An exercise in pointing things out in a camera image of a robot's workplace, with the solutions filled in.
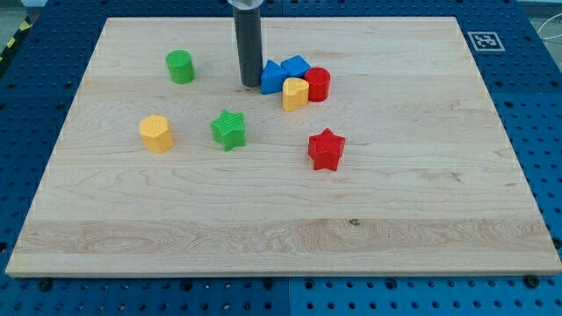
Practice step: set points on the silver rod mount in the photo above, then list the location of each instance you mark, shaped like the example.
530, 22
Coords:
246, 4

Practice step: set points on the yellow hexagon block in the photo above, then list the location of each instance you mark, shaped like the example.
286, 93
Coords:
156, 134

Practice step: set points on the light wooden board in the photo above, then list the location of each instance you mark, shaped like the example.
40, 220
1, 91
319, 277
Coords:
428, 183

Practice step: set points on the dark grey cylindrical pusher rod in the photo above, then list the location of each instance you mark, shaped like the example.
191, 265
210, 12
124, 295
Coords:
248, 32

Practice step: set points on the green cylinder block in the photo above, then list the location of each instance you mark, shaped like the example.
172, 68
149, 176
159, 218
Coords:
180, 66

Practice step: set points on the blue cube block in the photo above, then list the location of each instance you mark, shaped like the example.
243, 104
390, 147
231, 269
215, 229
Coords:
296, 66

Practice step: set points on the blue triangle block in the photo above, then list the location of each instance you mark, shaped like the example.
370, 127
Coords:
273, 78

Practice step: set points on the yellow heart block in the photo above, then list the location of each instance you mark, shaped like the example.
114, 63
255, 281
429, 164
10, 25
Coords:
295, 93

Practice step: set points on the green star block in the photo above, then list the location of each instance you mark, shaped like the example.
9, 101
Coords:
229, 130

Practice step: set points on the white fiducial marker tag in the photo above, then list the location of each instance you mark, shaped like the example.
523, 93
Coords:
486, 42

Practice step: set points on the red cylinder block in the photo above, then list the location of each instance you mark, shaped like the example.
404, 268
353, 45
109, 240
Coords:
319, 80

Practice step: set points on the red star block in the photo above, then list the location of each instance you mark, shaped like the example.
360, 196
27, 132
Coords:
326, 149

